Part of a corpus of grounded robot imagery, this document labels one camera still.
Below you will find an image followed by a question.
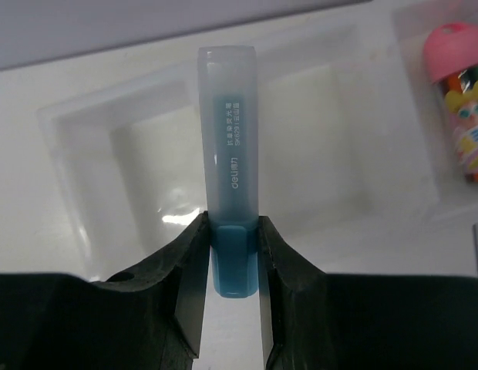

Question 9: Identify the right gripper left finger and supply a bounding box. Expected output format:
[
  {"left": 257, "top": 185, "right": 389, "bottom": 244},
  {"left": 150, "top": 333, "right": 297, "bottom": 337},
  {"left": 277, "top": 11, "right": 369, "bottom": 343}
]
[{"left": 0, "top": 214, "right": 210, "bottom": 369}]

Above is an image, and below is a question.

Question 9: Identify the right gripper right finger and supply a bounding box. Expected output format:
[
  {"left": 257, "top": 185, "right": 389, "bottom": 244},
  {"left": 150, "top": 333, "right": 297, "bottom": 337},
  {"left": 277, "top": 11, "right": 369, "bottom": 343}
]
[{"left": 258, "top": 217, "right": 478, "bottom": 369}]

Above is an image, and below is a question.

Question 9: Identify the blue highlighter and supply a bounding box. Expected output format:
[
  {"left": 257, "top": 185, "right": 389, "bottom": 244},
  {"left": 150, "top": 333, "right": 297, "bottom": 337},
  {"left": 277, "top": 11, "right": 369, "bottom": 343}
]
[{"left": 197, "top": 45, "right": 259, "bottom": 298}]

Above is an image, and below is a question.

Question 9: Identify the pink-capped clear tube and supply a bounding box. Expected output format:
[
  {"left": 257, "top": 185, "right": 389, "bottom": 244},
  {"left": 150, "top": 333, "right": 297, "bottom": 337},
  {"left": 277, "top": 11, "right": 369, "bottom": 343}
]
[{"left": 422, "top": 22, "right": 478, "bottom": 183}]

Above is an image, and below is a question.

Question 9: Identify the clear three-compartment organizer tray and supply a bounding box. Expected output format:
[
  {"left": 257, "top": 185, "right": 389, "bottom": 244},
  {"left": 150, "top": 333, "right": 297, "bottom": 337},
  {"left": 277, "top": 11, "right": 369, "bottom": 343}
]
[{"left": 0, "top": 1, "right": 478, "bottom": 280}]

